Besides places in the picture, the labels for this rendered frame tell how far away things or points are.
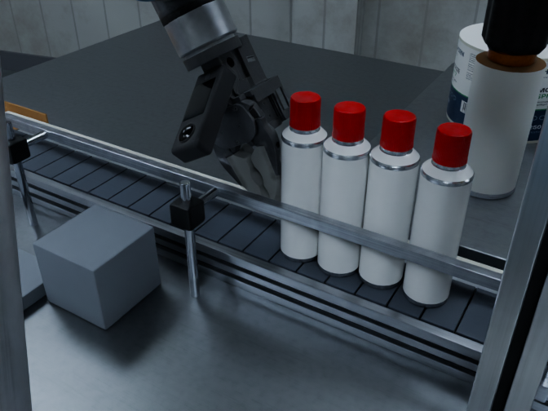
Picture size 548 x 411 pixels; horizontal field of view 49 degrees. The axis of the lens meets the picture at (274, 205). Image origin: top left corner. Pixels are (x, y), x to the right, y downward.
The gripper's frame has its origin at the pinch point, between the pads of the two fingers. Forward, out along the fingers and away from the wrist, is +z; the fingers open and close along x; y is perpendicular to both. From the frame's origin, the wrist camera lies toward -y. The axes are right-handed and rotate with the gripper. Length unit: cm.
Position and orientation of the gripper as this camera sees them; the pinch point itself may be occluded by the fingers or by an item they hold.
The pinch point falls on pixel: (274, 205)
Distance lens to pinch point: 73.0
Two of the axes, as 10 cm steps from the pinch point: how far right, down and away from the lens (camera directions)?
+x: -7.4, 1.8, 6.5
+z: 4.3, 8.7, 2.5
